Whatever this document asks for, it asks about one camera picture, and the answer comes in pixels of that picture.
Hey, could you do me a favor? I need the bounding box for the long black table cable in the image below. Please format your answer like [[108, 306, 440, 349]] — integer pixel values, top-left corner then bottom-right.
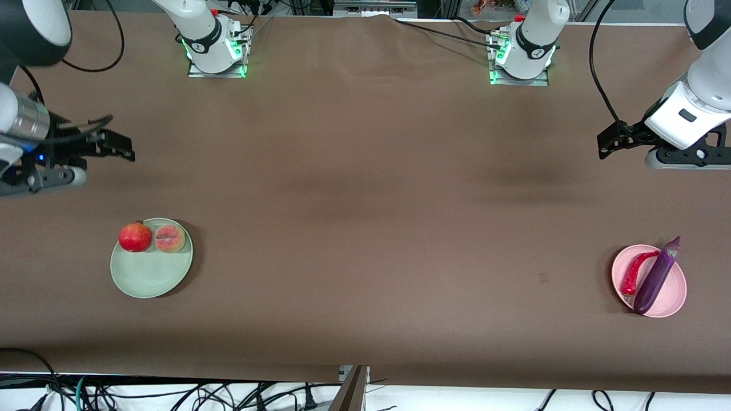
[[394, 19, 503, 50]]

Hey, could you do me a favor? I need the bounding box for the pink plate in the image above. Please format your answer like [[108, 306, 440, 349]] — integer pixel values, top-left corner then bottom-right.
[[611, 244, 688, 319]]

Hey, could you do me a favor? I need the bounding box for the grey metal box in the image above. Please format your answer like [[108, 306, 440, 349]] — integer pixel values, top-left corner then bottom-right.
[[333, 0, 419, 18]]

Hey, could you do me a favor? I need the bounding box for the black looped floor cable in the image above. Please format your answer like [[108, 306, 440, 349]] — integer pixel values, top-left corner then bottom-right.
[[0, 347, 65, 411]]

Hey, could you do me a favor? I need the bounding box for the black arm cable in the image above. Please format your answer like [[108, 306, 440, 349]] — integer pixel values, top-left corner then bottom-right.
[[588, 0, 629, 133], [22, 0, 126, 104]]

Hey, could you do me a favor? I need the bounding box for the light green plate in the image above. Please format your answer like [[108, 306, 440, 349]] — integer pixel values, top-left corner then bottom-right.
[[110, 218, 194, 299]]

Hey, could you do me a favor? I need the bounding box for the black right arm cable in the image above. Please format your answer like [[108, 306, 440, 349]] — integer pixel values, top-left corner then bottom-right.
[[22, 0, 126, 104]]

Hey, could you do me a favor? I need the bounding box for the pink yellow peach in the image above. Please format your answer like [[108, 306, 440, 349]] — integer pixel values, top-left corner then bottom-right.
[[155, 224, 187, 253]]

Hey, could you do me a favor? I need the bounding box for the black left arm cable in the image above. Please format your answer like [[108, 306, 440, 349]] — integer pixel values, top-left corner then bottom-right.
[[588, 0, 629, 133]]

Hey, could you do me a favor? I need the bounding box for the grey metal post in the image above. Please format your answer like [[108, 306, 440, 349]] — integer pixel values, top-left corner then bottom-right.
[[328, 365, 371, 411]]

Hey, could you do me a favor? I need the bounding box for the red yellow pomegranate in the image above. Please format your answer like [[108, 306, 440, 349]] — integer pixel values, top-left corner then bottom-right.
[[118, 220, 153, 253]]

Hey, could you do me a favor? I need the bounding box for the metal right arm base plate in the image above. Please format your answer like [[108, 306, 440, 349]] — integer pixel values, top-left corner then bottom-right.
[[187, 24, 250, 79]]

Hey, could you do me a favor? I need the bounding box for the red chili pepper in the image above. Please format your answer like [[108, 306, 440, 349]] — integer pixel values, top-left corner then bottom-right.
[[621, 251, 661, 298]]

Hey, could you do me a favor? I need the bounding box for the short black table cable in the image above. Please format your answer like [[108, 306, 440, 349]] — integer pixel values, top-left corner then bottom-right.
[[451, 16, 496, 35]]

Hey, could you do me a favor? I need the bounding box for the long purple eggplant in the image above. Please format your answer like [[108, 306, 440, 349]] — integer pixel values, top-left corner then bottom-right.
[[633, 236, 682, 316]]

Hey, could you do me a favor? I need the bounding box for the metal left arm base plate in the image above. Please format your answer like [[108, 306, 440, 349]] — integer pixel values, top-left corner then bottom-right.
[[488, 30, 551, 87]]

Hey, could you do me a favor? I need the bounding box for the brown table cover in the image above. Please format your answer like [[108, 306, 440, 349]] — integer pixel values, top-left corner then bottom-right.
[[0, 10, 731, 394]]

